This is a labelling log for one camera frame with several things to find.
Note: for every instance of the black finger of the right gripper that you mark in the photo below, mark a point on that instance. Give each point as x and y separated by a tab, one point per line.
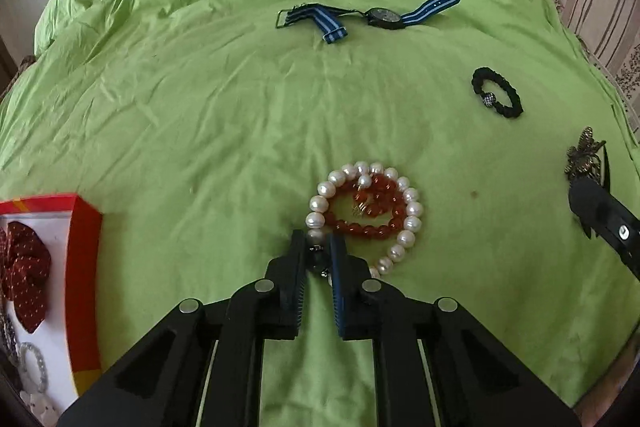
602	214

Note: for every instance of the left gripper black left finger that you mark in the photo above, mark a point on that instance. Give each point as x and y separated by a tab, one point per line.
268	309

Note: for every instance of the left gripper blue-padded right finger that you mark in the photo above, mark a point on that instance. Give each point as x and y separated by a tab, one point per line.
365	308

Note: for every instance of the white dotted scrunchie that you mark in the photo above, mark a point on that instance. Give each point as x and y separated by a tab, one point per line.
41	407

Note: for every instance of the grey organza scrunchie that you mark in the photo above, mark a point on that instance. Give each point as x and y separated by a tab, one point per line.
9	340

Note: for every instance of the red-rimmed white tray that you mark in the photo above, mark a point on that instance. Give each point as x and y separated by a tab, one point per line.
61	358

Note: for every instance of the striped floral pillow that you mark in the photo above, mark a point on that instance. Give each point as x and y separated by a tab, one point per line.
609	33

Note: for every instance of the dark red dotted scrunchie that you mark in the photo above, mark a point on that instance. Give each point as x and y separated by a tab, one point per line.
25	270

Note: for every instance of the green bed sheet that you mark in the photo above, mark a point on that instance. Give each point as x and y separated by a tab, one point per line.
200	131

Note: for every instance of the blue striped strap watch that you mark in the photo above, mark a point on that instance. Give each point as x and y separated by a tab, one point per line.
328	19

